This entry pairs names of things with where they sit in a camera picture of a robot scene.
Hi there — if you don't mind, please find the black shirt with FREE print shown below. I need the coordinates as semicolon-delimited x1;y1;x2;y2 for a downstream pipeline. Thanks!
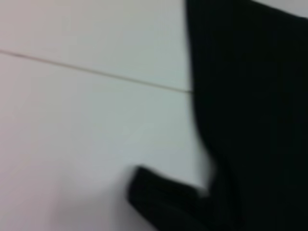
127;0;308;231

